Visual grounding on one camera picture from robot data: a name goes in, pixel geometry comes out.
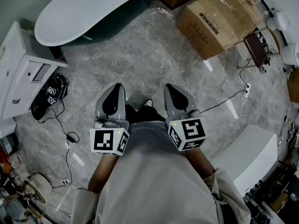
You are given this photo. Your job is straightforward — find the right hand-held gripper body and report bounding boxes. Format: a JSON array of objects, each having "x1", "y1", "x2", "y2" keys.
[{"x1": 166, "y1": 109, "x2": 208, "y2": 152}]

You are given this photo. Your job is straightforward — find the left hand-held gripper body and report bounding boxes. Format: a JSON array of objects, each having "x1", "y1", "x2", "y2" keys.
[{"x1": 90, "y1": 118, "x2": 130, "y2": 157}]

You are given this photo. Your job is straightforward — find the person's left forearm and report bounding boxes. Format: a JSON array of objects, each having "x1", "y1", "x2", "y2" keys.
[{"x1": 87, "y1": 153, "x2": 119, "y2": 195}]

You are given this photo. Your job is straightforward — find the person's right forearm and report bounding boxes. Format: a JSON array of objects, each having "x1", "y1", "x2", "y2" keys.
[{"x1": 184, "y1": 147, "x2": 217, "y2": 181}]

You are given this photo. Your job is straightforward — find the white bathtub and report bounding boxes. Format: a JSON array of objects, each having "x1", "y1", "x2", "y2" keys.
[{"x1": 34, "y1": 0, "x2": 162, "y2": 48}]

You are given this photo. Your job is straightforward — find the person's black trousers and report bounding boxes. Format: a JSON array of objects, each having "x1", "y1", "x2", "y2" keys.
[{"x1": 126, "y1": 103, "x2": 166, "y2": 125}]

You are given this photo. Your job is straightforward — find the black power adapter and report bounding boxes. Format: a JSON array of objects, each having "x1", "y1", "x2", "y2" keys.
[{"x1": 66, "y1": 132, "x2": 80, "y2": 144}]

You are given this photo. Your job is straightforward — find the white power strip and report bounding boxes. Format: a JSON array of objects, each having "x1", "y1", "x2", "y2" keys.
[{"x1": 242, "y1": 82, "x2": 252, "y2": 99}]

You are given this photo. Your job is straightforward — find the white rectangular plinth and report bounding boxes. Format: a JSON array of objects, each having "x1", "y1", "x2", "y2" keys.
[{"x1": 211, "y1": 124, "x2": 278, "y2": 198}]

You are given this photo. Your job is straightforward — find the black equipment bundle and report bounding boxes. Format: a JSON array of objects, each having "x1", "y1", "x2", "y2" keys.
[{"x1": 31, "y1": 73, "x2": 70, "y2": 121}]

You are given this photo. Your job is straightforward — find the person's grey shirt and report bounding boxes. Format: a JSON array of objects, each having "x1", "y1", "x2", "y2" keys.
[{"x1": 71, "y1": 121, "x2": 252, "y2": 224}]

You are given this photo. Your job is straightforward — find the beige round spool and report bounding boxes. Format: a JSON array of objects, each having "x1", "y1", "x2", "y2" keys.
[{"x1": 23, "y1": 170, "x2": 53, "y2": 205}]

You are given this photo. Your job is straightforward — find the large taped cardboard box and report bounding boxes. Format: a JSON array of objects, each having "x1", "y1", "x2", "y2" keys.
[{"x1": 176, "y1": 0, "x2": 265, "y2": 60}]

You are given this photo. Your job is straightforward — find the brown seat chair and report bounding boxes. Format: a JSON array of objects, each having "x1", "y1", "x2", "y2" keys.
[{"x1": 237, "y1": 27, "x2": 281, "y2": 73}]

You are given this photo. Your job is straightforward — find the clear plastic bottle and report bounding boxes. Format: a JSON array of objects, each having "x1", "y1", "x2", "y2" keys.
[{"x1": 159, "y1": 7, "x2": 175, "y2": 19}]

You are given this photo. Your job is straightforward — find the white cabinet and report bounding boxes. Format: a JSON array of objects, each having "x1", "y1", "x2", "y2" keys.
[{"x1": 0, "y1": 20, "x2": 68, "y2": 121}]

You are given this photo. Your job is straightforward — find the black equipment pile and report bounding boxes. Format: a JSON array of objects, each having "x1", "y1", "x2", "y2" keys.
[{"x1": 242, "y1": 157, "x2": 299, "y2": 224}]

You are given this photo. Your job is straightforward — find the small cardboard box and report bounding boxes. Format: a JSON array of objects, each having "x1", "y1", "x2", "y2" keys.
[{"x1": 286, "y1": 68, "x2": 299, "y2": 104}]

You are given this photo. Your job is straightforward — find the white toilet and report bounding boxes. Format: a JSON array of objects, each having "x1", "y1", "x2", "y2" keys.
[
  {"x1": 266, "y1": 10, "x2": 292, "y2": 32},
  {"x1": 281, "y1": 43, "x2": 299, "y2": 68}
]

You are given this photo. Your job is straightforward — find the pile of mixed clutter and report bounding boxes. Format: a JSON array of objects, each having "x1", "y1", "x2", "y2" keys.
[{"x1": 0, "y1": 134, "x2": 50, "y2": 224}]

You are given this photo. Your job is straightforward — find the black power cable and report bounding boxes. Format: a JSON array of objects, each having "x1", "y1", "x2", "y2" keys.
[{"x1": 199, "y1": 89, "x2": 247, "y2": 114}]

